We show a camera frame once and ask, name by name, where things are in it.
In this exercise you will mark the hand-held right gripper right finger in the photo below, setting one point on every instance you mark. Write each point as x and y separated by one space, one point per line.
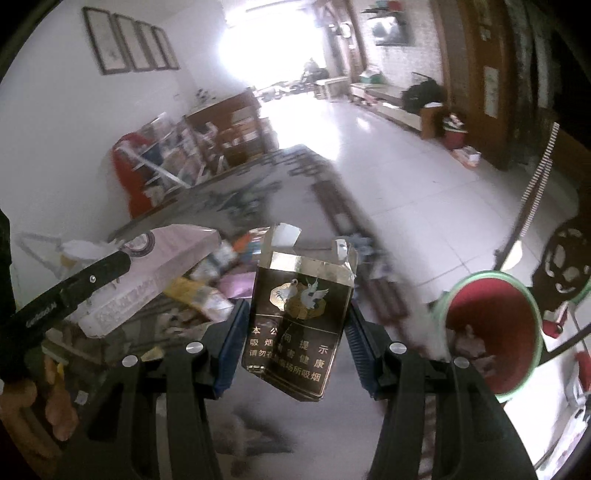
362 355

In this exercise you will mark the black bag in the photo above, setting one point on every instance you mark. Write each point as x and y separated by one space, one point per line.
422 94

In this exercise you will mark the wall shelf with items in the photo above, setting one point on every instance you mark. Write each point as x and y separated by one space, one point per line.
388 7

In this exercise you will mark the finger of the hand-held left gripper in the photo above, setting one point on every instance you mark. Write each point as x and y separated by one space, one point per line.
92 277

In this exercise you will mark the wooden partition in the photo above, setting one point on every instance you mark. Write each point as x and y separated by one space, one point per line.
471 115

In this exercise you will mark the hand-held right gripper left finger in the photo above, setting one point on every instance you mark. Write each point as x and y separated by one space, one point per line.
231 350

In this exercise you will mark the brown gold cigarette pack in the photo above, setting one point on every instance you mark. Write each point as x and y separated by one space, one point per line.
295 323

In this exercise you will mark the small red bucket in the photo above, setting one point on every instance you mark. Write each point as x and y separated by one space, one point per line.
455 136

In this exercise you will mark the person's left hand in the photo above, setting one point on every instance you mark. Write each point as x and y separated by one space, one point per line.
60 401

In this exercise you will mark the cardboard box with items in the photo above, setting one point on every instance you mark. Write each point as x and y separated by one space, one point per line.
466 156

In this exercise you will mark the cluttered storage rack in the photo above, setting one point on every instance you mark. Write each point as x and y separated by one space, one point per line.
184 147

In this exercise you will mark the beaded stick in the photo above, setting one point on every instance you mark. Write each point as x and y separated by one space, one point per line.
542 170

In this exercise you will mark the dark framed wall picture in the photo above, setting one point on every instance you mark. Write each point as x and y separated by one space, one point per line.
154 46
106 41
168 48
134 44

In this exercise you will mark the long pink white box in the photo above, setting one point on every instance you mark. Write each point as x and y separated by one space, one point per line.
161 258

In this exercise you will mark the dark wooden carved chair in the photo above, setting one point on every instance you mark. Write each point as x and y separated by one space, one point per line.
575 228

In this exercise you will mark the red cloth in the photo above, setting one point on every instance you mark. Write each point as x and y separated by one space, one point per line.
127 184

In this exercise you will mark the low television cabinet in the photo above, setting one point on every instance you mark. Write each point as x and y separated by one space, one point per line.
388 99

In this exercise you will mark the green and white bag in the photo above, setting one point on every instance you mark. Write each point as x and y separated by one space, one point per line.
369 76

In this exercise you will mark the aluminium step ladder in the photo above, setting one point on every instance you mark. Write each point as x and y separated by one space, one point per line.
157 168

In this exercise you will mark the red bin with green rim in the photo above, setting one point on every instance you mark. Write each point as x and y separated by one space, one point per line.
498 323

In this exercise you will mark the orange snack bag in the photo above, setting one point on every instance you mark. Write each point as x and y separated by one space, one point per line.
244 244

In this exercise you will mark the white stool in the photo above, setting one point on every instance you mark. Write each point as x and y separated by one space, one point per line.
330 87

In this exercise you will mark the pink plastic wrapper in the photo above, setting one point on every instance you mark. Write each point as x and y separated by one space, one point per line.
235 286

